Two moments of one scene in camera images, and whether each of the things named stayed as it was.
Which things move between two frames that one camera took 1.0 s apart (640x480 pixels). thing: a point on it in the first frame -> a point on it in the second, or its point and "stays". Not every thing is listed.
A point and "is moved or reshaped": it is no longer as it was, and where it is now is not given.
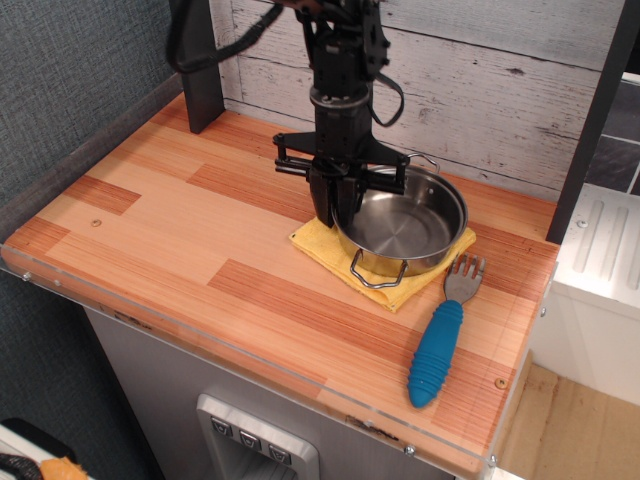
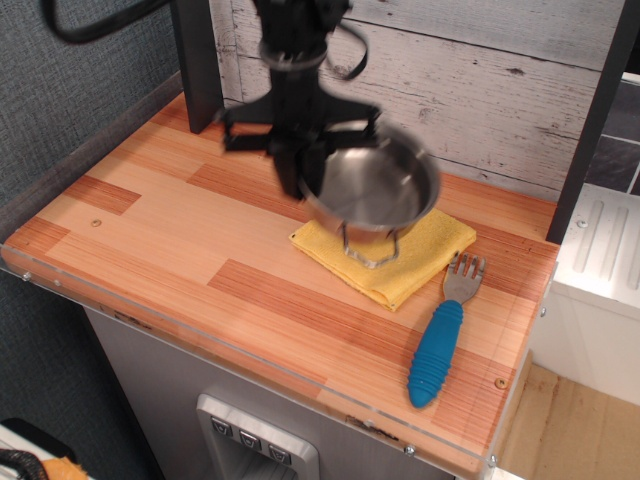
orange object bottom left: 61,468 stays
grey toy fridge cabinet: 205,418 stays
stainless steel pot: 394,233 is moved or reshaped
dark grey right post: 587,150 stays
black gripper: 342,141 -> 299,122
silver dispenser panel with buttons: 243,445 stays
